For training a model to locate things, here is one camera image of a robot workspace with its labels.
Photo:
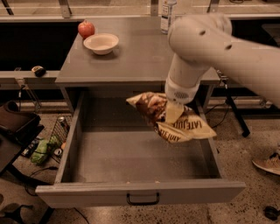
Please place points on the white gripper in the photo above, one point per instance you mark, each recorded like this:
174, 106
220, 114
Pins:
179, 91

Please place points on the brown chip bag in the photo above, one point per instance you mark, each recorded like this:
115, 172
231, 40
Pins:
188, 127

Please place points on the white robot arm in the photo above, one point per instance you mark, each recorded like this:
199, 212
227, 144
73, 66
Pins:
200, 42

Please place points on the open grey drawer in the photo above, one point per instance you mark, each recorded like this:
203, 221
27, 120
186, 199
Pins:
110, 152

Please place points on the green chip bag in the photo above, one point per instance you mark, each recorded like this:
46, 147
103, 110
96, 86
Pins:
43, 151

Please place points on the black tripod stand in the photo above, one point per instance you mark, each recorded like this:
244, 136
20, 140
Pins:
231, 103

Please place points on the white bowl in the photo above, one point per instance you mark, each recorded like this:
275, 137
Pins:
101, 43

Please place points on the clear water bottle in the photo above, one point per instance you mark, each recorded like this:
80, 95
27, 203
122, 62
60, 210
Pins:
167, 15

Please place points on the soda can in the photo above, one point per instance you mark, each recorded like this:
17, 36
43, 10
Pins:
63, 123

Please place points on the tan sneaker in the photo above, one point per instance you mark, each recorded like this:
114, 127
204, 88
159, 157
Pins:
271, 164

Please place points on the red apple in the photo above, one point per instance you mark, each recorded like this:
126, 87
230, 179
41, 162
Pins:
86, 29

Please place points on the black yellow tape measure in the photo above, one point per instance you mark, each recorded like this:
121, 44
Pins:
39, 71

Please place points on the brown office chair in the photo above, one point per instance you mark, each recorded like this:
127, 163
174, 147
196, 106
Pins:
17, 131

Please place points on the black drawer handle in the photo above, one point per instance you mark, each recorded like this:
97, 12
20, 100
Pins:
143, 200

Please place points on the wire basket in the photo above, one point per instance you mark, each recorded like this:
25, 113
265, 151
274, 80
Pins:
59, 136

